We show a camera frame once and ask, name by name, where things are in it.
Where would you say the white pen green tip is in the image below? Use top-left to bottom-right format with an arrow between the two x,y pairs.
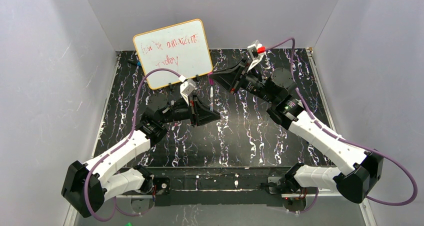
209,85 -> 214,111

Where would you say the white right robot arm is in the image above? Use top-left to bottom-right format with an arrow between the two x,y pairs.
209,58 -> 383,204

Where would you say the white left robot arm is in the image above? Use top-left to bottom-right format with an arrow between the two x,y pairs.
61,93 -> 221,218

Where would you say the small orange-framed whiteboard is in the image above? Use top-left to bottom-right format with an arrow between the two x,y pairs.
132,19 -> 213,79

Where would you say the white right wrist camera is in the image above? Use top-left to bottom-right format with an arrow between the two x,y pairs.
247,40 -> 267,72

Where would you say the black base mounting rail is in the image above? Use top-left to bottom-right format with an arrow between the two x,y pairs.
130,166 -> 319,208

